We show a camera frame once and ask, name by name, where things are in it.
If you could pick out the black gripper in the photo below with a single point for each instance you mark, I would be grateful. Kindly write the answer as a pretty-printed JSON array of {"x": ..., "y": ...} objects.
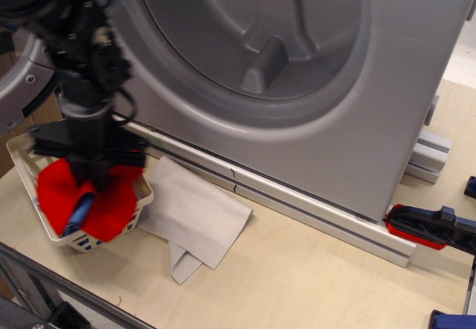
[{"x": 84, "y": 142}]

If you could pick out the red cloth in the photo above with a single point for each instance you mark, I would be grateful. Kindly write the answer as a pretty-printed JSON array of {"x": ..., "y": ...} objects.
[{"x": 70, "y": 207}]

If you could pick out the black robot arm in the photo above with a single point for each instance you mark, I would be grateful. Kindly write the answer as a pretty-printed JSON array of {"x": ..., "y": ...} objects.
[{"x": 91, "y": 70}]

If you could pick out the grey washing machine door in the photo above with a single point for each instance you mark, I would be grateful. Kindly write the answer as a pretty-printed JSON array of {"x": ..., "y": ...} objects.
[{"x": 28, "y": 76}]

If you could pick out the grey toy washing machine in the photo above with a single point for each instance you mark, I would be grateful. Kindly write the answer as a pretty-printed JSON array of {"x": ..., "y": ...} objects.
[{"x": 326, "y": 97}]

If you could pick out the blue cloth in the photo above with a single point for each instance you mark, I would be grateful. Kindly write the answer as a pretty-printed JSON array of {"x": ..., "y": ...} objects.
[{"x": 81, "y": 210}]

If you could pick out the white plastic basket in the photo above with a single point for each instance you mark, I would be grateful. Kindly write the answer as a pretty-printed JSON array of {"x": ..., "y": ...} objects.
[{"x": 141, "y": 198}]

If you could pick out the grey cloth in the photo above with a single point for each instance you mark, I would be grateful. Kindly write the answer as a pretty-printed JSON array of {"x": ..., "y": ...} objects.
[{"x": 199, "y": 221}]

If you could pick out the black and red clamp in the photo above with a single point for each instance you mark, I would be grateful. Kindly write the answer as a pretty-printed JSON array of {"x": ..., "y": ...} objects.
[{"x": 434, "y": 229}]

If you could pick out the blue clamp bottom right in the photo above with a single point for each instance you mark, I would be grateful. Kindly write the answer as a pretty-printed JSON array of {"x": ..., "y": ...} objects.
[{"x": 440, "y": 320}]

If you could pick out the black clamp right edge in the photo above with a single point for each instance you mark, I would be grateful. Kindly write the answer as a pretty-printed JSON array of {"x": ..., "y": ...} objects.
[{"x": 470, "y": 189}]

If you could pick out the metal table frame bar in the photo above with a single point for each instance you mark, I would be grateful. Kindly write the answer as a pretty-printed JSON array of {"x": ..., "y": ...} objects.
[{"x": 65, "y": 290}]

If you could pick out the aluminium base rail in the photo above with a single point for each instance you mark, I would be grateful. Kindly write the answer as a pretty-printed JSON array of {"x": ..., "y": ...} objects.
[{"x": 368, "y": 235}]

